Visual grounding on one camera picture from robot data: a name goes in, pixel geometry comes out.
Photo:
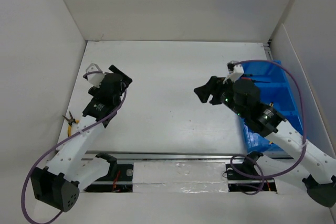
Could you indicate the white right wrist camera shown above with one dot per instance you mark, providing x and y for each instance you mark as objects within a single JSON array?
[{"x": 235, "y": 71}]

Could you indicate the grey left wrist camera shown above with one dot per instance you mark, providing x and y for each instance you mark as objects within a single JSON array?
[{"x": 94, "y": 75}]

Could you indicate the yellow pliers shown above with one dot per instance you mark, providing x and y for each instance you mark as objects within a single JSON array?
[{"x": 70, "y": 120}]

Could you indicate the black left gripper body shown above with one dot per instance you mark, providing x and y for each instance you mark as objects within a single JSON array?
[{"x": 125, "y": 82}]

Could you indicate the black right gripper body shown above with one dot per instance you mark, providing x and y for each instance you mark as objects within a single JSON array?
[{"x": 224, "y": 93}]

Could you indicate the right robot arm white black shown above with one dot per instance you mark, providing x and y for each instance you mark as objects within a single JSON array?
[{"x": 315, "y": 170}]

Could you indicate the red handled screwdriver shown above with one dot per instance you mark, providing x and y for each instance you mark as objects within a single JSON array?
[{"x": 254, "y": 81}]

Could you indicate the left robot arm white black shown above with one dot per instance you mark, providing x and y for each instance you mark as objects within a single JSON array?
[{"x": 59, "y": 183}]

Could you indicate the blue plastic compartment bin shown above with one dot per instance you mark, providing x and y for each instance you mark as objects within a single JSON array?
[{"x": 275, "y": 89}]

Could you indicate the metal mounting rail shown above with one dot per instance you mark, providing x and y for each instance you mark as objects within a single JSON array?
[{"x": 160, "y": 169}]

